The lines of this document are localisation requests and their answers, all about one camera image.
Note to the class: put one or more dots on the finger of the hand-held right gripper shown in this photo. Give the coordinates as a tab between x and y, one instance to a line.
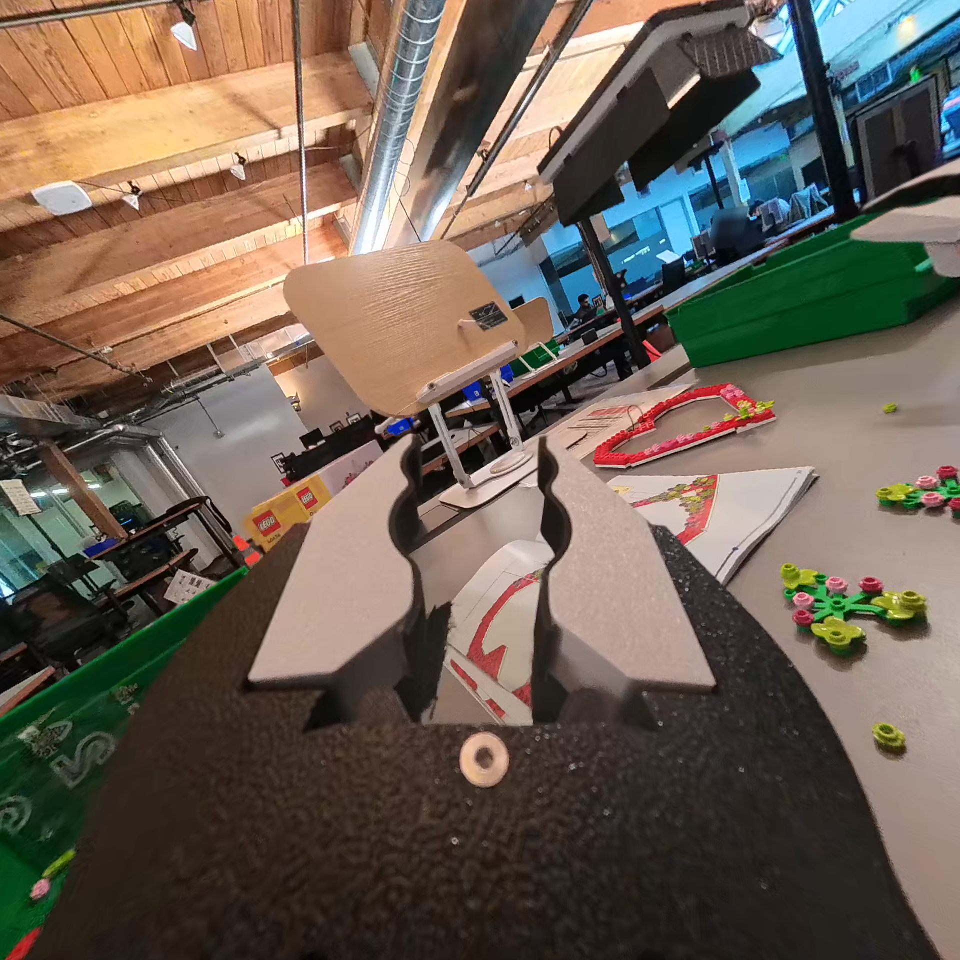
922	223
926	187

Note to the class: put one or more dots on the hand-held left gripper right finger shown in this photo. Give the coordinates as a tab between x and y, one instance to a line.
622	592

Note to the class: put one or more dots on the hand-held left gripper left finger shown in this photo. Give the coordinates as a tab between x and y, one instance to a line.
337	577

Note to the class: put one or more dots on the yellow lego box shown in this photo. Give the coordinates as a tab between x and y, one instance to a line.
285	510

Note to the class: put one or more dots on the white lego box flower print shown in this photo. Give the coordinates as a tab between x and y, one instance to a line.
352	469

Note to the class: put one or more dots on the open lego instruction booklet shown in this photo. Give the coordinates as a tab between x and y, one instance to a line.
750	510

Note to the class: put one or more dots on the lime lego flower piece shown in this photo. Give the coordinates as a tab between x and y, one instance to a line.
889	737

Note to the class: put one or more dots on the orange object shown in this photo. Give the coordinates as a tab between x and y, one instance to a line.
246	541

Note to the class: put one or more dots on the thick black pole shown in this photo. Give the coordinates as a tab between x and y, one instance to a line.
821	112

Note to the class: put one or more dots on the green plastic bin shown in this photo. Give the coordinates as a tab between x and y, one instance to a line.
787	300
60	720

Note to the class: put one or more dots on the small wooden book stand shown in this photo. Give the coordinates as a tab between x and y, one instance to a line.
536	319

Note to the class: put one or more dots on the black overhead light panel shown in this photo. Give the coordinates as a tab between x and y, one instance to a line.
637	120

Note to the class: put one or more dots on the thin black lamp pole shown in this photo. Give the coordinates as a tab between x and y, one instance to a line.
611	292

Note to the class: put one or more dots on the white paper sign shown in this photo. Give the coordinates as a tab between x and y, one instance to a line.
19	496

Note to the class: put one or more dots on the white ceiling spotlight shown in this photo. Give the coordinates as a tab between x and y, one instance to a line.
184	31
238	168
132	196

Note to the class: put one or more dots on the white ceiling access point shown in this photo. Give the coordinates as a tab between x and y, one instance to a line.
61	199

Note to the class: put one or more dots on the red lego heart frame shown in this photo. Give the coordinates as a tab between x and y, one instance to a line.
675	439

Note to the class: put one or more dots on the silver ventilation duct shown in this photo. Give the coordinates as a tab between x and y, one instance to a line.
390	135

